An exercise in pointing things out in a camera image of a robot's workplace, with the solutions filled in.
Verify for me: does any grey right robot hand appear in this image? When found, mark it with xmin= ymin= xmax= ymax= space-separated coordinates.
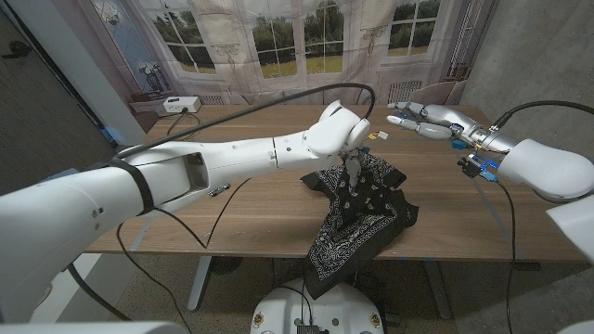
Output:
xmin=387 ymin=100 xmax=519 ymax=155

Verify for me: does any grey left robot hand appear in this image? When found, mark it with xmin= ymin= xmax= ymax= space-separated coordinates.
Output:
xmin=341 ymin=147 xmax=372 ymax=194

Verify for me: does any black paisley bandana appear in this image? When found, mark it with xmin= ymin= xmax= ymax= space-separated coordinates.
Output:
xmin=300 ymin=152 xmax=420 ymax=301

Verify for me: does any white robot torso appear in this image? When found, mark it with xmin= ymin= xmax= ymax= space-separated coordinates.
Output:
xmin=250 ymin=276 xmax=385 ymax=334

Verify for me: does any grey table leg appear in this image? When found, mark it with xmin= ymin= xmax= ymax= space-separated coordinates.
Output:
xmin=421 ymin=260 xmax=454 ymax=320
xmin=187 ymin=255 xmax=213 ymax=312

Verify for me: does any printed window backdrop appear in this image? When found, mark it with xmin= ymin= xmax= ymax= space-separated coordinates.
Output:
xmin=76 ymin=0 xmax=500 ymax=107

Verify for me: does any white power box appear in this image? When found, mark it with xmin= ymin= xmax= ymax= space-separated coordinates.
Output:
xmin=162 ymin=96 xmax=202 ymax=114

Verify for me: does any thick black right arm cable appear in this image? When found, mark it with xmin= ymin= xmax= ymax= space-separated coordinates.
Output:
xmin=491 ymin=99 xmax=594 ymax=134

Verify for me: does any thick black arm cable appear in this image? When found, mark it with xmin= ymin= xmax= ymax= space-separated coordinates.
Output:
xmin=64 ymin=82 xmax=377 ymax=322
xmin=491 ymin=99 xmax=594 ymax=134

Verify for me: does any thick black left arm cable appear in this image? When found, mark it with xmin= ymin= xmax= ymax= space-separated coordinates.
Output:
xmin=64 ymin=82 xmax=377 ymax=322

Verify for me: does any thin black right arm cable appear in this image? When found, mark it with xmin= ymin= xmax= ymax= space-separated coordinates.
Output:
xmin=495 ymin=179 xmax=519 ymax=334

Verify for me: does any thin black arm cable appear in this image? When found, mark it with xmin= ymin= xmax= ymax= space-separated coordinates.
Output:
xmin=495 ymin=179 xmax=519 ymax=334
xmin=114 ymin=176 xmax=254 ymax=334

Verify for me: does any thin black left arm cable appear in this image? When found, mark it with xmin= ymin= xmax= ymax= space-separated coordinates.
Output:
xmin=114 ymin=176 xmax=254 ymax=334

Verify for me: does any thin black power box cable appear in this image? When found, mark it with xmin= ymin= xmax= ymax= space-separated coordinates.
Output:
xmin=165 ymin=109 xmax=201 ymax=141

